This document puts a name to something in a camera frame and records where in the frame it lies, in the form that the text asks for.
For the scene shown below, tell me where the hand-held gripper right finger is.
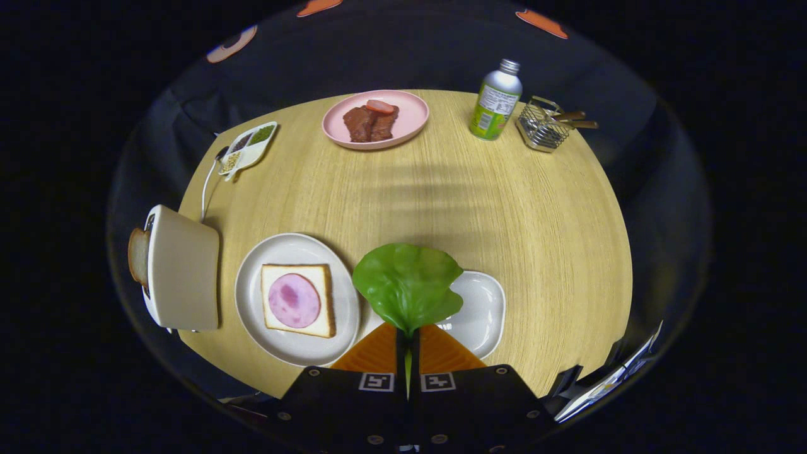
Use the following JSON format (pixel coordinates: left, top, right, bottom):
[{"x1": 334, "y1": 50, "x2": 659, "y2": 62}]
[{"x1": 411, "y1": 323, "x2": 557, "y2": 453}]

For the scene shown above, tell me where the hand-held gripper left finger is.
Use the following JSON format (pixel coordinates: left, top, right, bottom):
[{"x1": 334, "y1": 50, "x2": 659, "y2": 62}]
[{"x1": 271, "y1": 323, "x2": 409, "y2": 453}]

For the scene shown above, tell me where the green lettuce leaf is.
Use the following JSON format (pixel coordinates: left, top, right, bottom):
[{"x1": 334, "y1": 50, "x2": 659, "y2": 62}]
[{"x1": 352, "y1": 243, "x2": 465, "y2": 398}]

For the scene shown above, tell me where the browned toast slice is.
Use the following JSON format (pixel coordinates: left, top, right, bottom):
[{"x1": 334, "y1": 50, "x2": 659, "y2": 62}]
[{"x1": 128, "y1": 228, "x2": 151, "y2": 291}]

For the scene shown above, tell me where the rounded square white plate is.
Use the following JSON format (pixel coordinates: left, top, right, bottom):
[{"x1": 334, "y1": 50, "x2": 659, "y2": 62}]
[{"x1": 359, "y1": 271, "x2": 507, "y2": 360}]

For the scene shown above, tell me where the pink ham slice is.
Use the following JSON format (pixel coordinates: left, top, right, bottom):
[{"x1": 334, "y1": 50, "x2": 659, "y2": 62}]
[{"x1": 268, "y1": 273, "x2": 322, "y2": 329}]

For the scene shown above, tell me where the white bread slice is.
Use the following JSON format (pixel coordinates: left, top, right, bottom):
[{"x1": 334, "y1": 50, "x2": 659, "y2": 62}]
[{"x1": 260, "y1": 264, "x2": 336, "y2": 339}]

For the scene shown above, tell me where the round white plate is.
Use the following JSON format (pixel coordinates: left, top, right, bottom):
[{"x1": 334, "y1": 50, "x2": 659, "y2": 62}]
[{"x1": 235, "y1": 233, "x2": 361, "y2": 368}]

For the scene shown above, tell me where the white toaster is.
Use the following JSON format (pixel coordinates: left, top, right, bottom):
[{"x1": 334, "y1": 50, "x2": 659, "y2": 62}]
[{"x1": 142, "y1": 204, "x2": 221, "y2": 333}]

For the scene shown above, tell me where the brown braised meat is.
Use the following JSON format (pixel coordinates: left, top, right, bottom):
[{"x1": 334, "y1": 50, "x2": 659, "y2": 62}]
[{"x1": 342, "y1": 105, "x2": 400, "y2": 143}]

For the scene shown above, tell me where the pink plate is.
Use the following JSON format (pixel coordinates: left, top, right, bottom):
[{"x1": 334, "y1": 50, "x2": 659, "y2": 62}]
[{"x1": 322, "y1": 90, "x2": 430, "y2": 151}]

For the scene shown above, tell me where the white divided bean dish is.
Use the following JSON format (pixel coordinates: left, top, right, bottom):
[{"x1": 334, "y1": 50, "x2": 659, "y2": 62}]
[{"x1": 218, "y1": 121, "x2": 279, "y2": 182}]

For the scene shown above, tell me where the silver bottle green label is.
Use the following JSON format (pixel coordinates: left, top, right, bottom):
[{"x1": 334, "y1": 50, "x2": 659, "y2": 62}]
[{"x1": 468, "y1": 59, "x2": 523, "y2": 141}]

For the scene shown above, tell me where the white toaster cable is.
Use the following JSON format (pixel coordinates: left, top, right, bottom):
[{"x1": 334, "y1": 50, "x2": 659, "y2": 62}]
[{"x1": 200, "y1": 151, "x2": 228, "y2": 223}]

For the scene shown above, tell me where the metal wire basket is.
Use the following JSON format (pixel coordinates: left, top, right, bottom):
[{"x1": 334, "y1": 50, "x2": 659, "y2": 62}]
[{"x1": 515, "y1": 96, "x2": 574, "y2": 153}]

